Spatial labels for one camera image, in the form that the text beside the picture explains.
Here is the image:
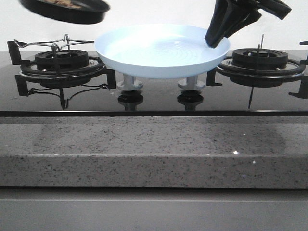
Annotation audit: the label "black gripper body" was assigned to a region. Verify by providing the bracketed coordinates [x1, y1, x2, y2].
[231, 0, 292, 20]

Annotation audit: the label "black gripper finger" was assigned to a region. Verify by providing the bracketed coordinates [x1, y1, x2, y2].
[204, 0, 251, 48]
[225, 10, 262, 38]

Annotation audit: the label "light blue plate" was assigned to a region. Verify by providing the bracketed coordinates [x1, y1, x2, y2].
[94, 24, 231, 79]

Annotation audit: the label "black frying pan mint handle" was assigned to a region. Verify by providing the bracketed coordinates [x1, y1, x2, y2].
[19, 0, 110, 25]

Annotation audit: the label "brown meat pieces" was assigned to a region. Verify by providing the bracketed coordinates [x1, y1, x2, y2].
[46, 0, 82, 9]

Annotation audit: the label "black gas burner right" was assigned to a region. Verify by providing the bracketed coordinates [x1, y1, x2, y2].
[231, 48, 288, 70]

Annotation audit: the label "black gas burner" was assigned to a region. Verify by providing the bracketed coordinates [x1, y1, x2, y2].
[35, 50, 89, 70]
[231, 48, 288, 70]

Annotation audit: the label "silver stove knob right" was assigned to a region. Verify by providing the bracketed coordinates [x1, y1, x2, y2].
[178, 76, 205, 90]

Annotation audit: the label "silver stove knob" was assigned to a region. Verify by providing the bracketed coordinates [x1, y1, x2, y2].
[117, 74, 143, 91]
[178, 76, 205, 90]

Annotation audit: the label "black pan support right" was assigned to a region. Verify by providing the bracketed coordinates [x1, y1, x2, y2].
[205, 43, 308, 99]

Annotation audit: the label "black pan support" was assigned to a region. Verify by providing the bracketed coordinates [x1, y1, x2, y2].
[205, 43, 308, 99]
[7, 35, 116, 96]

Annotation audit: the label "silver stove knob left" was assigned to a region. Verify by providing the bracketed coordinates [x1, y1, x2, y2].
[117, 74, 143, 91]

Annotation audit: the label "black pan support left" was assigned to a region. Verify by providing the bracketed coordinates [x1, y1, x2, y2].
[7, 35, 116, 96]

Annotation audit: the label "black glass cooktop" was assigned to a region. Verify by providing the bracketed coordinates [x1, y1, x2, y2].
[0, 51, 308, 117]

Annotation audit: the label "black gas burner left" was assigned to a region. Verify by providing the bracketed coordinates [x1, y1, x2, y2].
[35, 50, 89, 70]

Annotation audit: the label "wire trivet ring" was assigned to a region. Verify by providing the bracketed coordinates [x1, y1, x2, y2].
[13, 34, 95, 52]

